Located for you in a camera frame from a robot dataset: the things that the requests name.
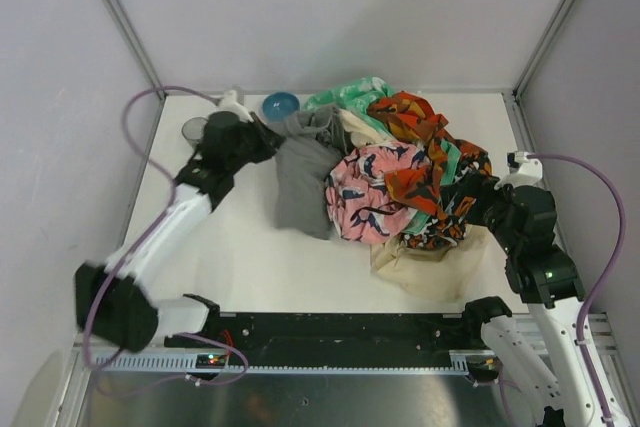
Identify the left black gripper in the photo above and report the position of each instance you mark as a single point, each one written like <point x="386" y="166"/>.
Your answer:
<point x="265" y="134"/>

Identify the pink patterned cloth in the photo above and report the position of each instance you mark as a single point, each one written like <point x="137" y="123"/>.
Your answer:
<point x="358" y="201"/>

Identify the slotted aluminium cable rail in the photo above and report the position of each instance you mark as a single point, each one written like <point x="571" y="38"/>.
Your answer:
<point x="211" y="361"/>

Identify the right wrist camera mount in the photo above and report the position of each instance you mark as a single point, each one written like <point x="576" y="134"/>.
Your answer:
<point x="524" y="169"/>

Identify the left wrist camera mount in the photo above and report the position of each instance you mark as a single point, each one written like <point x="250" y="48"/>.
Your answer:
<point x="229" y="110"/>

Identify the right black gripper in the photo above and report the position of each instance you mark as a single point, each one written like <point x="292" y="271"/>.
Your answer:
<point x="470" y="195"/>

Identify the grey translucent plastic cup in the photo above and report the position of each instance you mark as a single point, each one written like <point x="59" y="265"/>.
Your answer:
<point x="193" y="130"/>

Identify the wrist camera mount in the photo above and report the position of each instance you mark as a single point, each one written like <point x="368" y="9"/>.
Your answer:
<point x="524" y="169"/>
<point x="229" y="110"/>

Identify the orange brown camouflage cloth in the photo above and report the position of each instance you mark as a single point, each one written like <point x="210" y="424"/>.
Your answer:
<point x="409" y="119"/>

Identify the beige plain cloth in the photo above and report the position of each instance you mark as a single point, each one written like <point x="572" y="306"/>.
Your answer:
<point x="438" y="276"/>

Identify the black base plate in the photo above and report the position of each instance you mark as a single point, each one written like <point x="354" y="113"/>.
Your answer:
<point x="332" y="335"/>

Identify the blue ceramic bowl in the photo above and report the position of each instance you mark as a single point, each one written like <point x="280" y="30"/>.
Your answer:
<point x="279" y="105"/>

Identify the black orange white camouflage cloth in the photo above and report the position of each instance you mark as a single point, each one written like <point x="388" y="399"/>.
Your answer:
<point x="431" y="232"/>

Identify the grey plain cloth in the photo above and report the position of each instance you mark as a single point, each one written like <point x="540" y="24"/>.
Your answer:
<point x="315" y="141"/>

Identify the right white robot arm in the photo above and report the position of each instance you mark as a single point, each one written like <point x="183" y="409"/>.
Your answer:
<point x="570" y="388"/>

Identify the green white tie-dye cloth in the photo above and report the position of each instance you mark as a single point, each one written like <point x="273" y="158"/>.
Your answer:
<point x="353" y="99"/>

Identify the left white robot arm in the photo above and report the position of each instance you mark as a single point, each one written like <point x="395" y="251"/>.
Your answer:
<point x="112" y="299"/>

